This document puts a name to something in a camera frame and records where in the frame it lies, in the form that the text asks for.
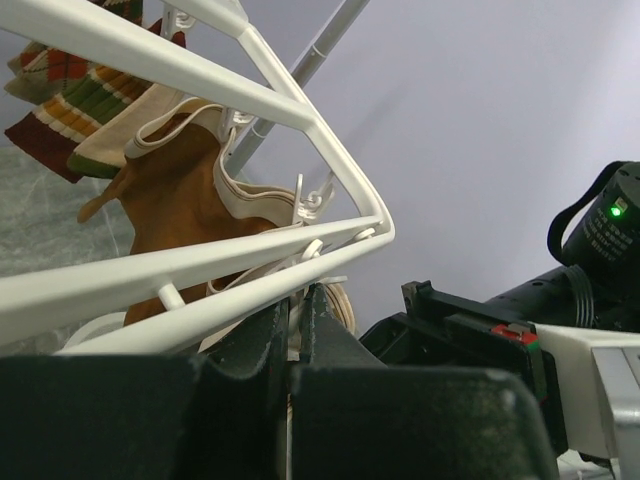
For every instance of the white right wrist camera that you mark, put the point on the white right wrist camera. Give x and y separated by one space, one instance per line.
587 431

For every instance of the white square clip hanger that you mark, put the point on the white square clip hanger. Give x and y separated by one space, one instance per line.
208 253

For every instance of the white clothes rack stand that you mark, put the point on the white clothes rack stand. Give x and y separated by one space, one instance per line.
305 67

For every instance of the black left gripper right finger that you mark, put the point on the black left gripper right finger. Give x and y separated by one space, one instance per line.
355 417

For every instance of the brown underwear with beige waistband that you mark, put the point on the brown underwear with beige waistband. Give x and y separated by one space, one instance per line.
176 192

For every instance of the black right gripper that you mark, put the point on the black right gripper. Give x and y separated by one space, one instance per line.
441 329

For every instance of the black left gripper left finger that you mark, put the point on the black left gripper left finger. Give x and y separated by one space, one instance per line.
220 414

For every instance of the striped argyle sock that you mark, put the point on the striped argyle sock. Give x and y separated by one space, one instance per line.
84 112

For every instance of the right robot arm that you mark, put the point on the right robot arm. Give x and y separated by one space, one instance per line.
595 242

